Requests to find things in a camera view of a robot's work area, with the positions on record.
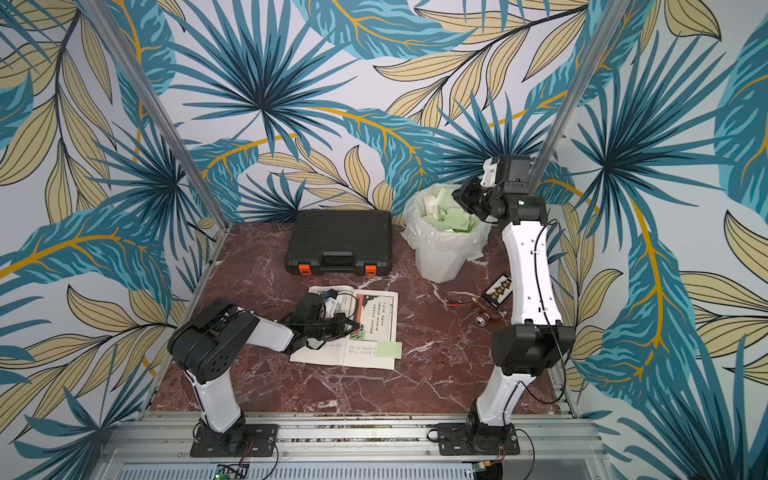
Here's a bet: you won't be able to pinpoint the black plastic tool case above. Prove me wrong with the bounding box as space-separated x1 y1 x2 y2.
284 210 393 276

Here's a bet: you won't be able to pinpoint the green sticky notes in bin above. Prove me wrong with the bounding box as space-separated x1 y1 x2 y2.
422 196 477 233

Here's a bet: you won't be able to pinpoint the green sticky note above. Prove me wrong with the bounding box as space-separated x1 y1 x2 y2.
376 341 402 359
435 188 460 211

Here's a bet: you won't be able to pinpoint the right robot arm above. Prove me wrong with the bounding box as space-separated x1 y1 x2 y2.
453 155 576 439

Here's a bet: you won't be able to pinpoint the black patterned card box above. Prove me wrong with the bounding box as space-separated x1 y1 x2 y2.
481 272 512 309

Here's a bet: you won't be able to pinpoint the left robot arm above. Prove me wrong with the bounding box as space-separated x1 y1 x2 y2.
167 290 361 454

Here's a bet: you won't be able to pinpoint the white lined trash bin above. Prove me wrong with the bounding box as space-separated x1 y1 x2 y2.
403 184 491 283

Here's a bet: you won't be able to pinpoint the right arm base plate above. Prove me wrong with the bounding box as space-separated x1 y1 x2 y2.
426 423 520 456

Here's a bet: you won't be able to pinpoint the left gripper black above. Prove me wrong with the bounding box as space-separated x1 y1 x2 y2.
306 313 359 343

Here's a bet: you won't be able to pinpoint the aluminium frame post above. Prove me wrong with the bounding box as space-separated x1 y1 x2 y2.
530 1 629 192
81 0 231 232

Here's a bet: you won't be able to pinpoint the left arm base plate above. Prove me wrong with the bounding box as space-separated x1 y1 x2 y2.
190 420 278 458

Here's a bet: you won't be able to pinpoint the right aluminium frame post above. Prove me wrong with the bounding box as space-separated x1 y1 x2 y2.
530 1 629 192

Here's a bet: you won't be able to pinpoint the aluminium front rail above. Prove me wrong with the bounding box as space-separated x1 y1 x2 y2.
90 413 617 479

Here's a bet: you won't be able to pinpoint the left aluminium frame post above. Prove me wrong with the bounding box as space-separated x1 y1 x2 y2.
81 0 231 232

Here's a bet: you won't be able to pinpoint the green cover picture book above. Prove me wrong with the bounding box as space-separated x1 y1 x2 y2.
287 286 402 370

